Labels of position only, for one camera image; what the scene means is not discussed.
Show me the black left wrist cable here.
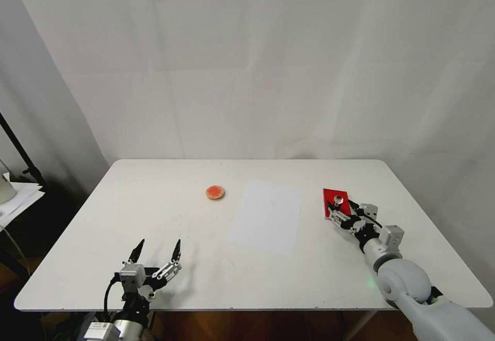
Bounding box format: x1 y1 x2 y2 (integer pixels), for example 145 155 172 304
103 274 121 320

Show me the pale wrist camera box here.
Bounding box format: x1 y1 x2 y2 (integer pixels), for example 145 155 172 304
119 263 146 293
359 203 380 222

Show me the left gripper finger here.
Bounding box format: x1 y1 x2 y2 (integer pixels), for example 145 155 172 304
151 238 183 281
123 239 146 270

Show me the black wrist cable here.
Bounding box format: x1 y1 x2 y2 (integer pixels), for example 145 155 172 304
361 210 385 229
103 274 121 320

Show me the white table leg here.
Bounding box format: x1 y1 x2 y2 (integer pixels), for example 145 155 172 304
349 310 378 341

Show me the white rounded container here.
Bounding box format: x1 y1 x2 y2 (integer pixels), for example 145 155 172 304
0 159 17 205

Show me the black stand pole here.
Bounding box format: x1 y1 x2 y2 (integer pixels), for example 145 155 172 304
0 111 50 193

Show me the stack of white papers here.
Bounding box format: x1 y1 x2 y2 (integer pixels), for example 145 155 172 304
0 180 46 219

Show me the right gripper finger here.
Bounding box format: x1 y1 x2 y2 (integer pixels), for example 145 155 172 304
326 201 352 231
346 198 365 219

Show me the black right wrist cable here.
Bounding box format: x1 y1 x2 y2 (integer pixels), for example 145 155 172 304
361 210 385 229

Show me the round red ink pad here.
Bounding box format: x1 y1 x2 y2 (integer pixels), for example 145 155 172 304
205 185 226 202

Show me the thin white cable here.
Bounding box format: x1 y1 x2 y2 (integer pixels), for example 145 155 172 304
0 223 26 259

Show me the white paper sheet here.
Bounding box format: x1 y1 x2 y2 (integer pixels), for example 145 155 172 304
227 179 302 257

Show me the red rectangular ink pad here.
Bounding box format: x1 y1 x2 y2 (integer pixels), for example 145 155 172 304
322 188 352 222

